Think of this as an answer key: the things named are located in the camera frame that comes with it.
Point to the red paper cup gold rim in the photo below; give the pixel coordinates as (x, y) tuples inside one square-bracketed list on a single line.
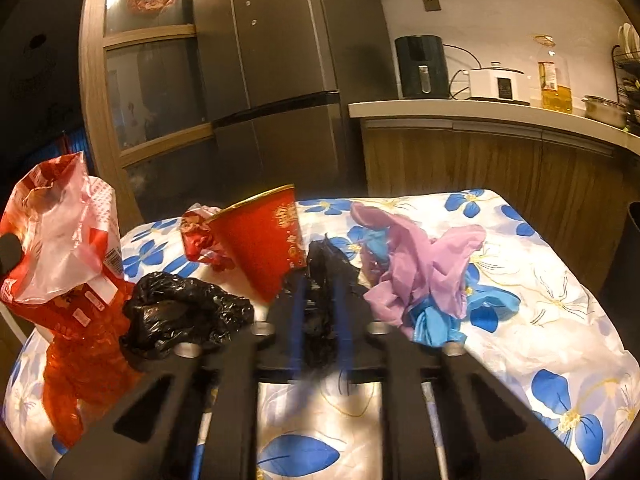
[(260, 240)]

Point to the black air fryer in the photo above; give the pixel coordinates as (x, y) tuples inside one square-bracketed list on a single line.
[(420, 67)]

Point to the blue floral tablecloth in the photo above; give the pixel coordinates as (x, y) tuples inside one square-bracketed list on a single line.
[(525, 270)]

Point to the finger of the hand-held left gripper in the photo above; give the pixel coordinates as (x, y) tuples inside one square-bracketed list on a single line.
[(7, 252)]

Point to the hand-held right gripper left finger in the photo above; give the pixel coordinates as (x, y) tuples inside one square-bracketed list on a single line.
[(298, 315)]

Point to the crumpled red wrapper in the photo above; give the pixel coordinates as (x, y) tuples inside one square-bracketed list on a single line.
[(197, 240)]

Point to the large black plastic bag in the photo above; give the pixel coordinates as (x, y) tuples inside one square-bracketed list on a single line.
[(185, 305)]

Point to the purple plastic bag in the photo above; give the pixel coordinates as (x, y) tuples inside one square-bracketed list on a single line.
[(425, 265)]

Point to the red and white plastic bag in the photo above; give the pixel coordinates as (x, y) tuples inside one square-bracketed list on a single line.
[(65, 330)]

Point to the cooking oil bottle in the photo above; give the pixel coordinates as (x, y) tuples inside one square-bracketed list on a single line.
[(552, 90)]

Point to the blue striped curtain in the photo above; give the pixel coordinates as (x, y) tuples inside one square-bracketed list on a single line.
[(80, 155)]

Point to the wooden door with glass panes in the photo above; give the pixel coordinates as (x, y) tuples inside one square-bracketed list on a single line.
[(92, 85)]

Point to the white kitchen counter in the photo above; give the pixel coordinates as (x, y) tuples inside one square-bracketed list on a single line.
[(450, 110)]

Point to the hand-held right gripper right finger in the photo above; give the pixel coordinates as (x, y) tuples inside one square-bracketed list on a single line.
[(344, 320)]

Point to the dark wall switch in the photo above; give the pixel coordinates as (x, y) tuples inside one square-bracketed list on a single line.
[(432, 3)]

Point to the steel pot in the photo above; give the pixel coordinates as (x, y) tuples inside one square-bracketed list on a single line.
[(605, 110)]

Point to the black dish rack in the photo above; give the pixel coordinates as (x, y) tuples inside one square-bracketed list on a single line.
[(627, 75)]

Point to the small black plastic bag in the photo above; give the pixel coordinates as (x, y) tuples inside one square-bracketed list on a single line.
[(322, 280)]

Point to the dark grey refrigerator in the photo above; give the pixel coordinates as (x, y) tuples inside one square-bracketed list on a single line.
[(280, 60)]

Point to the white rice cooker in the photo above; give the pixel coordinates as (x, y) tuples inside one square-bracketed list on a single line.
[(492, 85)]

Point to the blue plastic bag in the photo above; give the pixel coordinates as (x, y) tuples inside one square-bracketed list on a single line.
[(435, 327)]

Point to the wooden kitchen cabinet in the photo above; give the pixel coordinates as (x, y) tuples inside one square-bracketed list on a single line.
[(475, 165)]

